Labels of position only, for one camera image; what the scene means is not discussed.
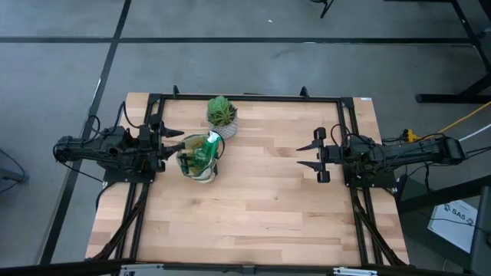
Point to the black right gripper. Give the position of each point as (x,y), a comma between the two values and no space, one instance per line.
(333,155)

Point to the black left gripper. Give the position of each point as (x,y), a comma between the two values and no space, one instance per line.
(149,149)

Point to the green spray bottle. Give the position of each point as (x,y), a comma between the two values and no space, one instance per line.
(203,153)

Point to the beige and green gardening bag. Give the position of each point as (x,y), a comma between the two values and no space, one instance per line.
(205,177)

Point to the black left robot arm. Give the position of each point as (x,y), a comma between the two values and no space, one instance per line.
(96,147)

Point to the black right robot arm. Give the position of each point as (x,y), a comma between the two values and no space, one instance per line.
(403,153)

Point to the succulent in patterned pot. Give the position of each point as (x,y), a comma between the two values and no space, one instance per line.
(229,130)

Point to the black stand leg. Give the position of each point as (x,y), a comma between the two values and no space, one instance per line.
(326,8)

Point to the white cardboard box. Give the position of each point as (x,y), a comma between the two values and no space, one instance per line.
(452,226)

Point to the black crossbar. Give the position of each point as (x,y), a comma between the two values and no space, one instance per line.
(57,268)

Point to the black furniture panel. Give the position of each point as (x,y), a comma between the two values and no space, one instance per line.
(481,237)

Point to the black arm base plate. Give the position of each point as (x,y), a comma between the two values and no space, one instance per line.
(379,181)
(126,178)

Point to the black aluminium table frame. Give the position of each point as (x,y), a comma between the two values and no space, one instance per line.
(249,96)

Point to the silver metal bracket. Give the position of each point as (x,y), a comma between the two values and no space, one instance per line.
(354,271)

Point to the black desk frame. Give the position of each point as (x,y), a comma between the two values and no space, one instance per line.
(452,98)

